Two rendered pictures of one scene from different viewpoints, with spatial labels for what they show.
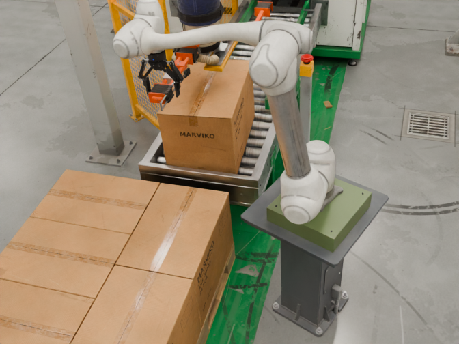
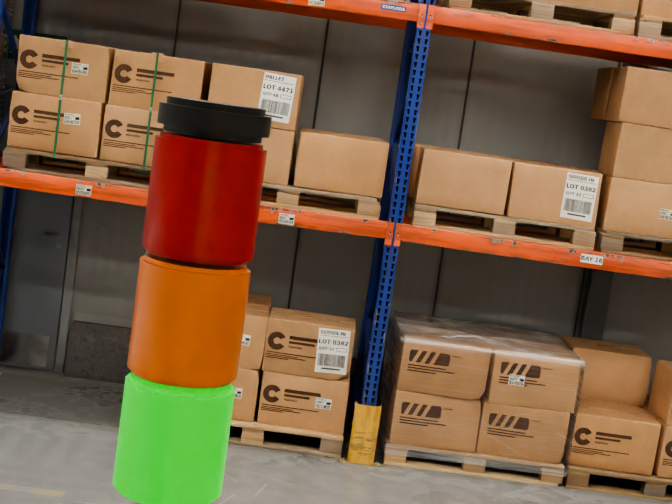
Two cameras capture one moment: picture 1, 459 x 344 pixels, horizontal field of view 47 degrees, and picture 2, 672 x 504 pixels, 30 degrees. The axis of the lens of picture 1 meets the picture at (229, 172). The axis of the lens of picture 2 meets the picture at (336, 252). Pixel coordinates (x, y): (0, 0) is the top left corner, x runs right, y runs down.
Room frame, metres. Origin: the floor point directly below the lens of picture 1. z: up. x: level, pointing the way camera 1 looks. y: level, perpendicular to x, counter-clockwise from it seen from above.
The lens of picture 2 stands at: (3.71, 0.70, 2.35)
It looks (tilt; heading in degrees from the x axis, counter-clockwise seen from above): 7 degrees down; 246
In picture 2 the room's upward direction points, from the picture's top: 8 degrees clockwise
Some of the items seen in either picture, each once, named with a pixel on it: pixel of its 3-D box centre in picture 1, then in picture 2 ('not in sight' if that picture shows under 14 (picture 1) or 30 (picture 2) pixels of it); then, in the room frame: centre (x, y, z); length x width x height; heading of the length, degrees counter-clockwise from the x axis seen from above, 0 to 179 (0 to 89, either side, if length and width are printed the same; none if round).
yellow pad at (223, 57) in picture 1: (221, 50); not in sight; (2.52, -0.02, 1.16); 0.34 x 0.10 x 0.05; 162
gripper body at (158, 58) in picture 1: (157, 59); not in sight; (1.98, 0.26, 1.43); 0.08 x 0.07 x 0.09; 71
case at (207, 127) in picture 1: (210, 115); not in sight; (2.54, 0.08, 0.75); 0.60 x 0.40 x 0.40; 165
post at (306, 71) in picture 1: (304, 134); not in sight; (2.60, -0.48, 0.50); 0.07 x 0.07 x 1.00; 71
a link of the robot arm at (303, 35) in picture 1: (287, 39); not in sight; (1.73, -0.25, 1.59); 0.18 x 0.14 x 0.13; 65
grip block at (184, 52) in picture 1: (186, 54); not in sight; (2.31, 0.15, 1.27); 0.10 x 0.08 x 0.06; 72
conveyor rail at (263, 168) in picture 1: (294, 82); not in sight; (3.21, -0.51, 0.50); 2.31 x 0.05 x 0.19; 161
